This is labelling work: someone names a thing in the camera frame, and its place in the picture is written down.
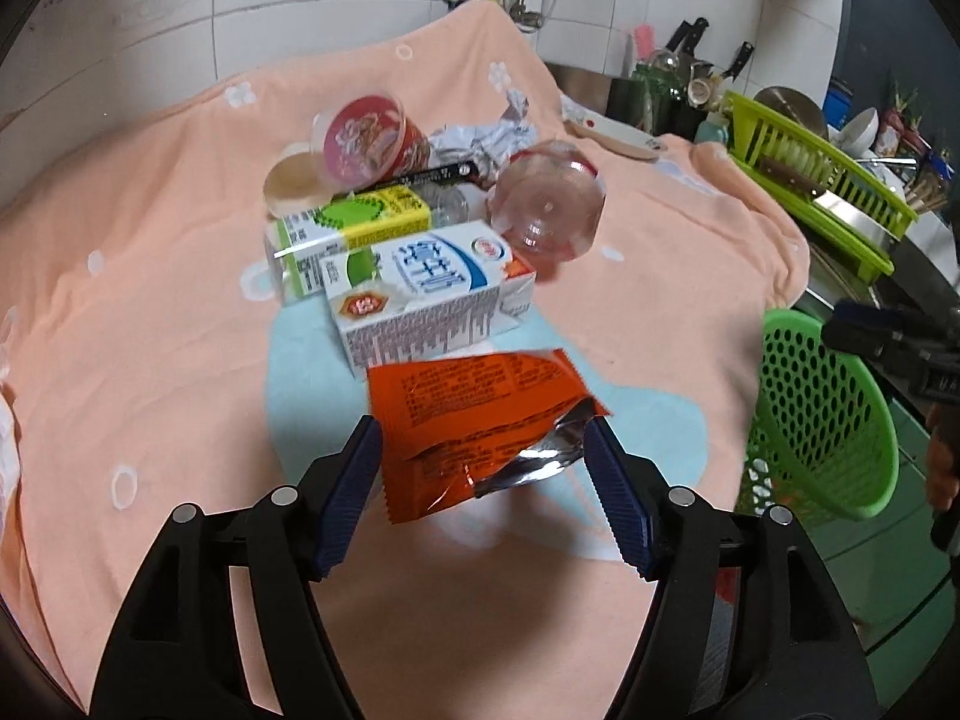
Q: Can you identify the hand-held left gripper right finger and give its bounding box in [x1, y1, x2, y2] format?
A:
[583, 414, 878, 720]

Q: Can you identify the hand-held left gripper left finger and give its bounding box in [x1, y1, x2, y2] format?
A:
[88, 414, 385, 720]

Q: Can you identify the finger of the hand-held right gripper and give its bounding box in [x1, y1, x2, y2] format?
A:
[820, 298, 960, 404]

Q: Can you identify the green plastic basket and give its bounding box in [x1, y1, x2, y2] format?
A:
[742, 307, 901, 522]

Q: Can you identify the orange snack wrapper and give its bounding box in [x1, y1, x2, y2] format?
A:
[365, 347, 612, 524]

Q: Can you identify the white milk carton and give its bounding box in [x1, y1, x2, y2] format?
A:
[321, 221, 538, 380]

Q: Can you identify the green yellow drink carton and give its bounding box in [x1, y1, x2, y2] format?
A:
[262, 186, 434, 307]

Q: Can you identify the clear plastic cup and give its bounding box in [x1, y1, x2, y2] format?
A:
[489, 139, 607, 263]

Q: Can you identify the red printed paper cup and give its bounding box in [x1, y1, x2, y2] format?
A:
[311, 92, 434, 188]

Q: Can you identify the person's right hand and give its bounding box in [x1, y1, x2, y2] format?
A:
[926, 401, 960, 511]

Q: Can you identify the steel cleaver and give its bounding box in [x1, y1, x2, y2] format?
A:
[757, 154, 912, 248]

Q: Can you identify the bundle of chopsticks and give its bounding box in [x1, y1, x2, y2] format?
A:
[907, 172, 950, 211]

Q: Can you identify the white bowl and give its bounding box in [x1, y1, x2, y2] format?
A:
[836, 106, 880, 158]

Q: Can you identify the green dish rack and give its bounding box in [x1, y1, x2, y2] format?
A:
[721, 90, 920, 276]

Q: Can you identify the steel pot lid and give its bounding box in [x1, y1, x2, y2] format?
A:
[754, 86, 830, 140]

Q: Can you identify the peach flower-print towel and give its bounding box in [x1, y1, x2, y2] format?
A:
[0, 0, 811, 720]

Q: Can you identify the clear plastic bottle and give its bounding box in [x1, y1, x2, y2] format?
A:
[431, 184, 492, 230]

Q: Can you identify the translucent plastic lid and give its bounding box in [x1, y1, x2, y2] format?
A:
[264, 151, 338, 220]

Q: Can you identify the black tube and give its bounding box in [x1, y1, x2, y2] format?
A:
[352, 157, 488, 196]

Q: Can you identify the dark green utensil holder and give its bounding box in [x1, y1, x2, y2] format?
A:
[607, 64, 721, 140]

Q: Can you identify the white plate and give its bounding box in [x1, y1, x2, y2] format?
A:
[562, 101, 661, 158]

